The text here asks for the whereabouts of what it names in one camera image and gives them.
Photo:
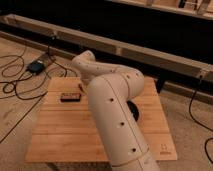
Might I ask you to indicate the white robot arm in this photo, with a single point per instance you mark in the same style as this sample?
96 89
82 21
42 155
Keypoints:
109 88

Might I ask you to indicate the black round plate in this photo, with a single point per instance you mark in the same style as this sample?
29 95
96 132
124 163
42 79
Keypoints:
134 110

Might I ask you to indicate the dark brown rectangular block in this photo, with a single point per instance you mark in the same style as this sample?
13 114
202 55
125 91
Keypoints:
70 97

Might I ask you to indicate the blue power adapter box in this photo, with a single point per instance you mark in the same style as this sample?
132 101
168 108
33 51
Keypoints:
35 67

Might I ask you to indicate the long wooden floor beam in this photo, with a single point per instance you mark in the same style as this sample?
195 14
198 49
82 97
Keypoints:
182 72

